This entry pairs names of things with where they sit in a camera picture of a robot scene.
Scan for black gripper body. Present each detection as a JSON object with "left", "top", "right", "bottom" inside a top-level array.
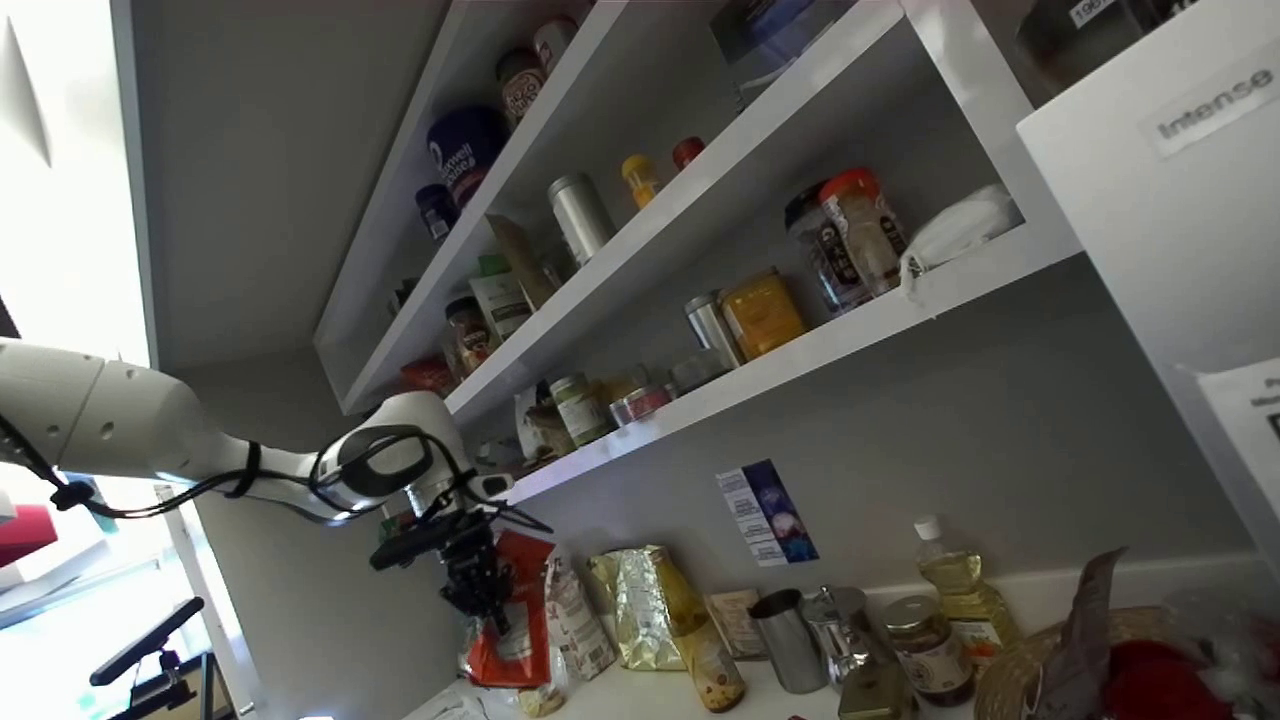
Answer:
[{"left": 428, "top": 506, "right": 509, "bottom": 600}]

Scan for orange snack packet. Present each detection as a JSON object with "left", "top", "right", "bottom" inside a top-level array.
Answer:
[{"left": 461, "top": 524, "right": 559, "bottom": 691}]

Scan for white printed bag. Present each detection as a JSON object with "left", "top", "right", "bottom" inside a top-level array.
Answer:
[{"left": 542, "top": 547, "right": 619, "bottom": 686}]

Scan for gold foil bag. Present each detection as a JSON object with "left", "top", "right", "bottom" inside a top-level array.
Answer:
[{"left": 584, "top": 541, "right": 709, "bottom": 676}]

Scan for white bottle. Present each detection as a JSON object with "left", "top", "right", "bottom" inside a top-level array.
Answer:
[{"left": 509, "top": 382, "right": 559, "bottom": 469}]

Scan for white-labelled jar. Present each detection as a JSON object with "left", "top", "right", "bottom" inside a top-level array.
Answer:
[{"left": 546, "top": 371, "right": 612, "bottom": 450}]

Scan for red tin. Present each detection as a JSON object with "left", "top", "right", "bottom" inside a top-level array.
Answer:
[{"left": 397, "top": 350, "right": 461, "bottom": 398}]

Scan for glass jar brown contents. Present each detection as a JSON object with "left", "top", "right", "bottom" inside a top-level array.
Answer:
[{"left": 675, "top": 614, "right": 749, "bottom": 714}]

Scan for flat tin can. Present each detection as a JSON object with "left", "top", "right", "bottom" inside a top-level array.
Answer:
[{"left": 606, "top": 380, "right": 671, "bottom": 432}]

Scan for small tan box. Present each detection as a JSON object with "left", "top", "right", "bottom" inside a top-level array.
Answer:
[{"left": 705, "top": 589, "right": 772, "bottom": 663}]

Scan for green-labelled jar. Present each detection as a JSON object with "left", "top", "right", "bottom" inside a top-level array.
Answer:
[{"left": 465, "top": 257, "right": 538, "bottom": 340}]

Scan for blue and white leaflet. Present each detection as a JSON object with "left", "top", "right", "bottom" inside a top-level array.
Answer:
[{"left": 712, "top": 457, "right": 826, "bottom": 572}]

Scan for metal cup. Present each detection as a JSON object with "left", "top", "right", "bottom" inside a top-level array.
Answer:
[{"left": 743, "top": 583, "right": 834, "bottom": 695}]

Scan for tall tan box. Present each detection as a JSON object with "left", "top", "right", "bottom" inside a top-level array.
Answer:
[{"left": 483, "top": 207, "right": 559, "bottom": 312}]

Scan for black clamp stand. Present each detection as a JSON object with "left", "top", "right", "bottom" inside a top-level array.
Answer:
[{"left": 85, "top": 591, "right": 214, "bottom": 720}]

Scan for short silver can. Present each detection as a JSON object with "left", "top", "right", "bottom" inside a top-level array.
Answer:
[{"left": 684, "top": 287, "right": 743, "bottom": 377}]

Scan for tall silver can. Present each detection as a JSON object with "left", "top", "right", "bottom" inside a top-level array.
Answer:
[{"left": 546, "top": 168, "right": 619, "bottom": 267}]

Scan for silver foil bag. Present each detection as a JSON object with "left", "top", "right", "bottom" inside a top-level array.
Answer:
[{"left": 806, "top": 583, "right": 921, "bottom": 720}]

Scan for orange box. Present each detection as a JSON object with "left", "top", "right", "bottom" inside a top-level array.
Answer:
[{"left": 718, "top": 267, "right": 814, "bottom": 365}]

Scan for blue bag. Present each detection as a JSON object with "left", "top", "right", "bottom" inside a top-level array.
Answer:
[{"left": 423, "top": 105, "right": 512, "bottom": 207}]

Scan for small yellow bottle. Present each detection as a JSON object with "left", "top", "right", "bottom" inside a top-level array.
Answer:
[{"left": 616, "top": 149, "right": 665, "bottom": 212}]

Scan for dark jar with lid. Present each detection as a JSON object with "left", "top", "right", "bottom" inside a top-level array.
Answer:
[{"left": 884, "top": 596, "right": 980, "bottom": 706}]

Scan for dark labelled jar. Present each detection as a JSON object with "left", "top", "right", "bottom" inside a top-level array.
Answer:
[{"left": 780, "top": 195, "right": 868, "bottom": 317}]

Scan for yellow oil bottle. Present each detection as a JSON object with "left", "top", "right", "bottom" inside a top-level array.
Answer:
[{"left": 910, "top": 511, "right": 1031, "bottom": 670}]

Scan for red-lidded spice jar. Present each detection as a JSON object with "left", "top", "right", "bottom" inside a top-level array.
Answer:
[{"left": 815, "top": 162, "right": 914, "bottom": 298}]

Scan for light-lidded jar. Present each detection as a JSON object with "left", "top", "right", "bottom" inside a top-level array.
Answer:
[{"left": 528, "top": 11, "right": 581, "bottom": 71}]

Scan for stack of white bowls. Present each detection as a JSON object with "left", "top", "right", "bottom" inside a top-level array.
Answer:
[{"left": 899, "top": 178, "right": 1028, "bottom": 275}]

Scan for blue package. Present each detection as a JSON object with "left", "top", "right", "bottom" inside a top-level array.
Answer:
[{"left": 709, "top": 0, "right": 861, "bottom": 69}]

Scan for red fuzzy object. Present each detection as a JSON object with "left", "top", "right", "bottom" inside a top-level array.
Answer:
[{"left": 1101, "top": 636, "right": 1239, "bottom": 720}]

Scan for white cabinet box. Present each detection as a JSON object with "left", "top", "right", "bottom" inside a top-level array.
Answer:
[{"left": 1017, "top": 0, "right": 1280, "bottom": 541}]

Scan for white paper notice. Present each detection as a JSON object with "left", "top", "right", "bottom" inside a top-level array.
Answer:
[{"left": 1196, "top": 350, "right": 1280, "bottom": 520}]

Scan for white printed label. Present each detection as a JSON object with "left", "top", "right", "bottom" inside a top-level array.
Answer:
[{"left": 1150, "top": 63, "right": 1280, "bottom": 160}]

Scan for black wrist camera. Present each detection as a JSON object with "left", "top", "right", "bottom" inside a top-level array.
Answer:
[{"left": 363, "top": 506, "right": 467, "bottom": 576}]

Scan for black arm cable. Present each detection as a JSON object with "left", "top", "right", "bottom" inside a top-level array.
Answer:
[{"left": 0, "top": 412, "right": 271, "bottom": 520}]

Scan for white wall shelf unit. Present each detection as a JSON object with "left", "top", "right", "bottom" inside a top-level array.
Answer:
[{"left": 309, "top": 0, "right": 1088, "bottom": 506}]

